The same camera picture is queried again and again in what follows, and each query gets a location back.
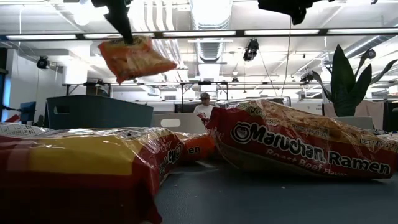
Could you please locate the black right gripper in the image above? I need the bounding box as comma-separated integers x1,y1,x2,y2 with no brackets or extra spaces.
257,0,335,26

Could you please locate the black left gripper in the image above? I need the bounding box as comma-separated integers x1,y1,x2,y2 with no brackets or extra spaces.
91,0,135,45

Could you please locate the orange Maruchan chicken noodle pack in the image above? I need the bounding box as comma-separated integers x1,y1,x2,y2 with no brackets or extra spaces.
174,132,218,165
0,122,52,138
98,34,178,85

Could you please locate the red Maruchan beef noodle pack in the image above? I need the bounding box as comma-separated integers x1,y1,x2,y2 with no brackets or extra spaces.
0,126,187,224
206,98,398,181

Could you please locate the overhead bar with light strips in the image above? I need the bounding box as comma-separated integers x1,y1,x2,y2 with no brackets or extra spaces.
0,27,398,41

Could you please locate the dark blue-grey plastic bin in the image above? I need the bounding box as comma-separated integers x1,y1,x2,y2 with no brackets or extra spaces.
43,95,155,131

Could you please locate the green snake plant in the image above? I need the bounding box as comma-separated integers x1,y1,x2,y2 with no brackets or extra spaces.
312,44,398,118

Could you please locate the black monitor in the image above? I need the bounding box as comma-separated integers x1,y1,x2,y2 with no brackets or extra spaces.
174,102,195,113

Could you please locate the person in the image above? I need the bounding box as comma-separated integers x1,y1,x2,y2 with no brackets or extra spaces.
193,91,216,118

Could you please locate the white plastic bin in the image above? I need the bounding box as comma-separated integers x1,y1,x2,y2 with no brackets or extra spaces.
151,112,208,135

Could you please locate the blue monitor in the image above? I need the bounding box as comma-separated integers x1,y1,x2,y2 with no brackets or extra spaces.
19,101,37,124

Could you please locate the white plant pot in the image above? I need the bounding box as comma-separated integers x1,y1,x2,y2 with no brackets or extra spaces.
333,116,376,131

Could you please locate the blue-grey table mat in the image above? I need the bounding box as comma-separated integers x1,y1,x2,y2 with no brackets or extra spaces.
154,158,398,224

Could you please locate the silver ventilation duct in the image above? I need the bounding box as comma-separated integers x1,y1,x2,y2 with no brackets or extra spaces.
189,0,233,63

